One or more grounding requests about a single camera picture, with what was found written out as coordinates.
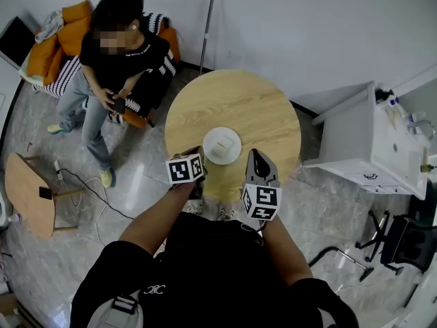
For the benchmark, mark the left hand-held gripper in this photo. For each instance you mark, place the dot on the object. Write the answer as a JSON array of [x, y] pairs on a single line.
[[184, 169]]

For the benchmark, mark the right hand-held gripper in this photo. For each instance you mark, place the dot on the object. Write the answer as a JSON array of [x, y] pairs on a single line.
[[263, 202]]

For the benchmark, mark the white tofu block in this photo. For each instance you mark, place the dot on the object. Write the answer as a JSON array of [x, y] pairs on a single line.
[[222, 146]]

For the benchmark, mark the white round plate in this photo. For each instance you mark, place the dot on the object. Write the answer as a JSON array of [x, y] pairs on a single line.
[[218, 132]]

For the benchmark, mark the person's right forearm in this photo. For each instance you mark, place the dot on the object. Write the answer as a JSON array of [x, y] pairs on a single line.
[[283, 251]]

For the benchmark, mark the person's left forearm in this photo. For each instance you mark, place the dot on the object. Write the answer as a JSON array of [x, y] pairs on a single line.
[[153, 224]]

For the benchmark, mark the round wooden table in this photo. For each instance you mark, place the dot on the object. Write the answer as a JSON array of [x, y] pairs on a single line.
[[239, 101]]

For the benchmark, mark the person's left white shoe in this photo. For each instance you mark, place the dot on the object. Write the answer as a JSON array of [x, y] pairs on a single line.
[[195, 207]]

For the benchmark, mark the person's white shoe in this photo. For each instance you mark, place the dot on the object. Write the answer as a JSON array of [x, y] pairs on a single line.
[[195, 207], [226, 211]]

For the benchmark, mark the person's right white shoe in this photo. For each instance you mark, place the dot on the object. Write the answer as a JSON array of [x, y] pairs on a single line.
[[226, 211]]

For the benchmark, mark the white vanity cabinet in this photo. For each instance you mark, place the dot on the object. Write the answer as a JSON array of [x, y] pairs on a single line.
[[351, 138]]

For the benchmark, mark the person's black shirt torso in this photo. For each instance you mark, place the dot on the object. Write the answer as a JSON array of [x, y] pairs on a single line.
[[211, 275]]

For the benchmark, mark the white power strip with plugs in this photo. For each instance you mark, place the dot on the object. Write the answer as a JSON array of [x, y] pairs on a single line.
[[58, 169]]

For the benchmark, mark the orange armchair sofa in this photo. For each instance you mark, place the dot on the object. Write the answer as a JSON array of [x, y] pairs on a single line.
[[170, 39]]

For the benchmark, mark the black phone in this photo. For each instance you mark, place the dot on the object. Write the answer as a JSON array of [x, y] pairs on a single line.
[[45, 193]]

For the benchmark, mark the grey white pole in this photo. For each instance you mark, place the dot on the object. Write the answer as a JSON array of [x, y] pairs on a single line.
[[207, 29]]

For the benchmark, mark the black pump bottle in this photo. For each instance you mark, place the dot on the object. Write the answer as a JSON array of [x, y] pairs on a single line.
[[382, 96]]

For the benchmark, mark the black white striped blanket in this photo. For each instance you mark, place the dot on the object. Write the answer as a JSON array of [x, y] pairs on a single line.
[[65, 77]]

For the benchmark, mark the small wooden side table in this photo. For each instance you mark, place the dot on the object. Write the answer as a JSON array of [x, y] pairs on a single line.
[[27, 190]]

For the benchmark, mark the chrome faucet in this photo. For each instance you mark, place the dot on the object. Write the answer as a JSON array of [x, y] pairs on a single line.
[[418, 126]]

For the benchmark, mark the black office chair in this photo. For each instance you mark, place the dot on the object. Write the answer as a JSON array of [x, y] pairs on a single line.
[[406, 241]]

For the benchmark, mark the green glass bottle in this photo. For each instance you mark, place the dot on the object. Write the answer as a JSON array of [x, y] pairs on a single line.
[[426, 167]]

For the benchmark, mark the large orange cushion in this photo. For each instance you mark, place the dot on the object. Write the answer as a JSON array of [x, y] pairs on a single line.
[[73, 36]]

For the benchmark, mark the clear plastic bottle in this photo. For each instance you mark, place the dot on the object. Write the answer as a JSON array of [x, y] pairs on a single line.
[[17, 217]]

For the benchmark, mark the long orange cushion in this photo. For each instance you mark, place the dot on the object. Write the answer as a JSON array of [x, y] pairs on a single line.
[[41, 56]]

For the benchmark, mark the white round appliance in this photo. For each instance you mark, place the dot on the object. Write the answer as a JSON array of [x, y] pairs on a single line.
[[2, 210]]

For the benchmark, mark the small orange cushion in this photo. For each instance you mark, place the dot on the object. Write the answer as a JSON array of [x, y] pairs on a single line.
[[76, 10]]

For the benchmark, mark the grey crumpled cloth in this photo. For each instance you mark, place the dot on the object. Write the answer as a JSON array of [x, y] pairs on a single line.
[[49, 26]]

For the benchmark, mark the black screen grey frame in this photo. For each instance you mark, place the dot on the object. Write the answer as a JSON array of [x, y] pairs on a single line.
[[15, 41]]

